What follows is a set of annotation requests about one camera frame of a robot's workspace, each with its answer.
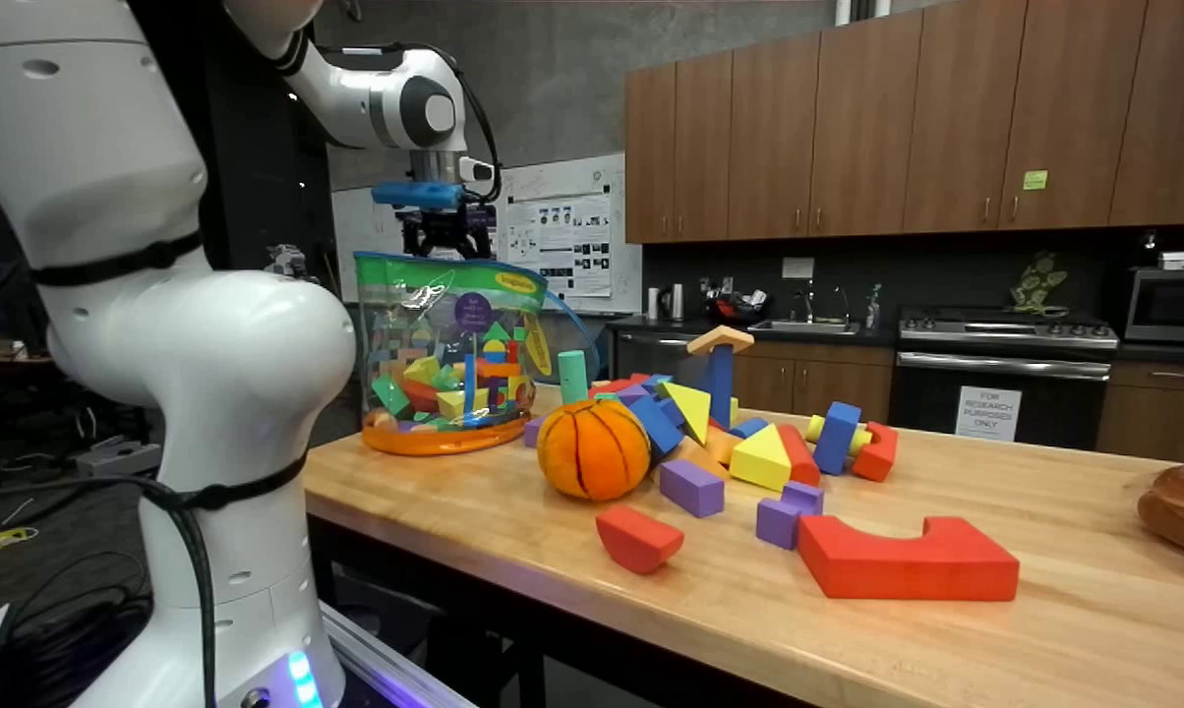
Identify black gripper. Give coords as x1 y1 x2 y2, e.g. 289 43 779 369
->
403 208 497 258

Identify teal foam cylinder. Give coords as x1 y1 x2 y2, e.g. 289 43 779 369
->
560 349 589 405

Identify tan foam block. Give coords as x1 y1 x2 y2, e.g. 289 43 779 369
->
686 326 757 355

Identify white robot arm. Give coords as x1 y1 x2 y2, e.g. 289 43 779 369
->
0 0 357 708

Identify clear plastic toy bag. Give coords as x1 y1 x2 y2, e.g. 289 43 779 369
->
355 252 556 454

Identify purple foam block near ball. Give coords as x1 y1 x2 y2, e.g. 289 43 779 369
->
660 460 724 519

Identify red half-round foam block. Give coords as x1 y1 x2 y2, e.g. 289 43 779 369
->
594 508 686 572

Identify yellow triangle foam block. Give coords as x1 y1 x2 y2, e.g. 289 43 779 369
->
733 424 789 491

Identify blue foam block right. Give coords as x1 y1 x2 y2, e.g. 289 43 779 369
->
816 401 863 475

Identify red foam block right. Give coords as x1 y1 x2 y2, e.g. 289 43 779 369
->
848 424 896 481

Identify red arch foam block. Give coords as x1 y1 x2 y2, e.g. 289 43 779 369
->
797 516 1019 601

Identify whiteboard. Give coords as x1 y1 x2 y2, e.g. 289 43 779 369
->
329 148 647 317

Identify orange plush basketball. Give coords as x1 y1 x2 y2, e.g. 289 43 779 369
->
540 401 648 504

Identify blue foam pillar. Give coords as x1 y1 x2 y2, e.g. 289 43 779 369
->
707 344 737 429

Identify purple foam cube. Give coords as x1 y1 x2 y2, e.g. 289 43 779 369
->
757 485 827 550

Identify upper wooden cabinets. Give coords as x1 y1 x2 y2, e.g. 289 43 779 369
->
624 0 1184 245

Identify wooden cabinets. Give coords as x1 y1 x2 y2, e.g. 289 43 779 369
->
624 0 1184 245
737 338 1184 460

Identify black oven range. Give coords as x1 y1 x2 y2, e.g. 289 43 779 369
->
888 310 1122 447

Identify microwave oven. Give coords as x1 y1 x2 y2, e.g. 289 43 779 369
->
1125 267 1184 344

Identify lower wooden cabinets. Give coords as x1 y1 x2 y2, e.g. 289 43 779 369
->
737 338 1184 460

